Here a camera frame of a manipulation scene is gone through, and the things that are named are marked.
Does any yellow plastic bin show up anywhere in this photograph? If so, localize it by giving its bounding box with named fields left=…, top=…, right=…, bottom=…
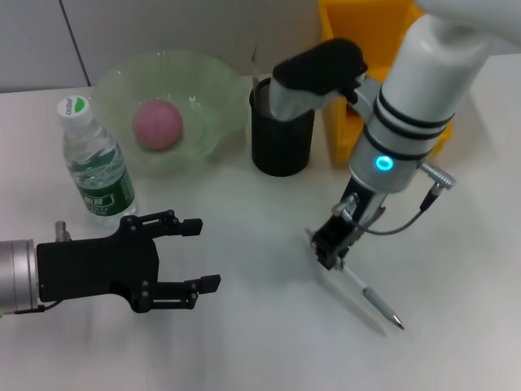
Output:
left=317, top=0, right=455, bottom=169

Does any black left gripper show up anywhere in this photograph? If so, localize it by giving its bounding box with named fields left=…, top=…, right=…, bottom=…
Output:
left=35, top=209, right=222, bottom=314

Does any black mesh pen holder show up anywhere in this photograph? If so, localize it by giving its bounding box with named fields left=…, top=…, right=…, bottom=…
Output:
left=249, top=77, right=317, bottom=178

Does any clear water bottle green label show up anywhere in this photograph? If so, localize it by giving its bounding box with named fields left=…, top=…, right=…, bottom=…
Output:
left=55, top=96, right=138, bottom=228

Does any grey right wrist cable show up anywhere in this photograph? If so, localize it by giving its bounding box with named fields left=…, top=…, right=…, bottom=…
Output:
left=331, top=162, right=458, bottom=235

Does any green glass fruit plate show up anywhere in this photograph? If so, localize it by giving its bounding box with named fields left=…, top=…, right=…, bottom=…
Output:
left=89, top=49, right=250, bottom=178

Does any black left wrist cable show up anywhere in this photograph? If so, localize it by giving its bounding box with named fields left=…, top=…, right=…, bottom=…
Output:
left=14, top=300, right=62, bottom=314

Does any white grey ballpoint pen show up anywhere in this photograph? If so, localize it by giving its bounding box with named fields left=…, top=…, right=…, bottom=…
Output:
left=304, top=228, right=405, bottom=331

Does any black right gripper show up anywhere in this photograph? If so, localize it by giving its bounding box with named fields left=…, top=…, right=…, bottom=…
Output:
left=313, top=178, right=387, bottom=271

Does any pink peach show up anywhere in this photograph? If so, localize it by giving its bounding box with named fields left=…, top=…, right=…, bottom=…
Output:
left=132, top=100, right=184, bottom=152

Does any transparent plastic ruler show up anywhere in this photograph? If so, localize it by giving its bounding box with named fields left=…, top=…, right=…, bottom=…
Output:
left=250, top=45, right=262, bottom=89

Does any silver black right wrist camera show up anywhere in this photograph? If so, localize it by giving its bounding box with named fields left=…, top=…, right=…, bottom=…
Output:
left=269, top=37, right=370, bottom=120

